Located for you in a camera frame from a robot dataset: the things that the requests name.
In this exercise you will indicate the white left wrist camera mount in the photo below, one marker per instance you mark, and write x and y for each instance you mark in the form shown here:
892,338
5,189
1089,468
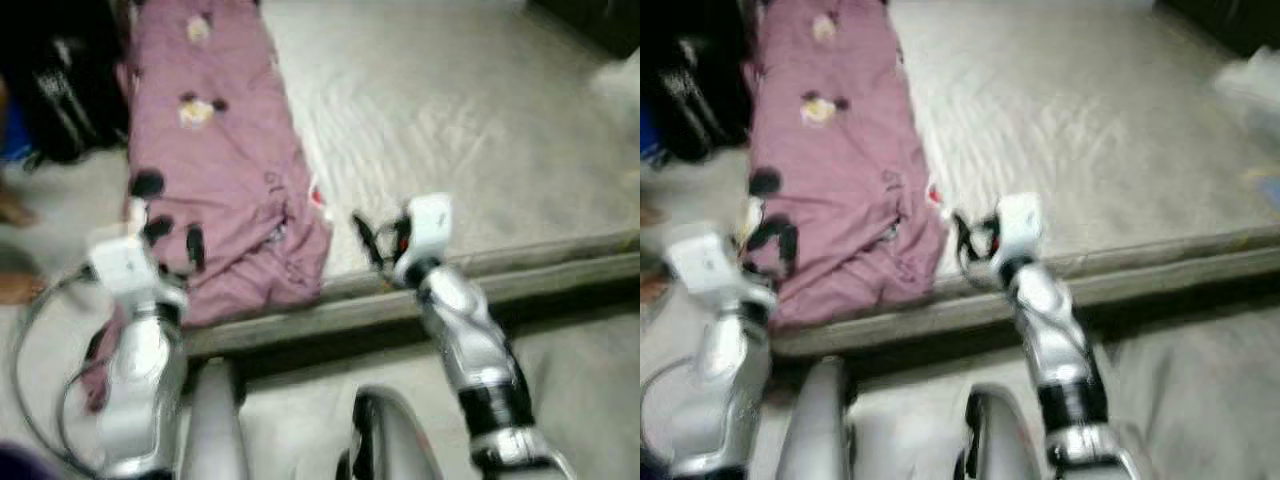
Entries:
705,262
125,265

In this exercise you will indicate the grey bed base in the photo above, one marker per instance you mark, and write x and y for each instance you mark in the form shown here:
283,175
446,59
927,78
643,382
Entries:
560,283
1180,285

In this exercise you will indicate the white pillow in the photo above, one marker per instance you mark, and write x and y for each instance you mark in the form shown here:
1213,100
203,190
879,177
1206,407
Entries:
1255,85

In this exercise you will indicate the small red white object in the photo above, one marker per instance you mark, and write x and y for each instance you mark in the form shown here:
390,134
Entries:
935,193
318,195

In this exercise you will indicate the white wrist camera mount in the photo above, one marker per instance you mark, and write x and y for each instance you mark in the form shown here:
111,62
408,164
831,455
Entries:
705,262
1020,225
125,265
428,225

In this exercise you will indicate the black tufted headboard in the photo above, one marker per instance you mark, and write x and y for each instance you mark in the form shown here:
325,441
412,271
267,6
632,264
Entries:
1230,20
590,20

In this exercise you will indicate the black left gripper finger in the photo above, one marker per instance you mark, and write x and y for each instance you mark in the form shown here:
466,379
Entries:
762,232
158,231
790,250
195,250

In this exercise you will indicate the black bag white lettering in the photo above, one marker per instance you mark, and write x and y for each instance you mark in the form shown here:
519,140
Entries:
700,100
70,100

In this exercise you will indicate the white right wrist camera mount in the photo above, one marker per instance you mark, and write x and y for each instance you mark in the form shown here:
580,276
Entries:
428,225
1020,225

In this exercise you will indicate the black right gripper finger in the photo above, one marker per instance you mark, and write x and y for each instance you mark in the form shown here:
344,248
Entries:
378,258
962,228
364,228
975,257

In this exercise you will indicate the grey quilted mattress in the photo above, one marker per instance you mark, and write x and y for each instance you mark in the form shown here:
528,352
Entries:
450,120
1080,120

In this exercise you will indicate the silver robot left leg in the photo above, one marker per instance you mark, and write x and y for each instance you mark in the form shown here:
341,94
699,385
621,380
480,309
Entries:
815,430
215,430

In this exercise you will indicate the purple cartoon print blanket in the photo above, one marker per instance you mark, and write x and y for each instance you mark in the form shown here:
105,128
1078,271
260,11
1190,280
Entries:
220,150
850,150

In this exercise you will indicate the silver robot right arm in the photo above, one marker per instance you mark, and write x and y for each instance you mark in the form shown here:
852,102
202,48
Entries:
470,340
1060,340

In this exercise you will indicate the blue bag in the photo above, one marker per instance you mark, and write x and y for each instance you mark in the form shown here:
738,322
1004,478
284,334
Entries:
650,135
12,130

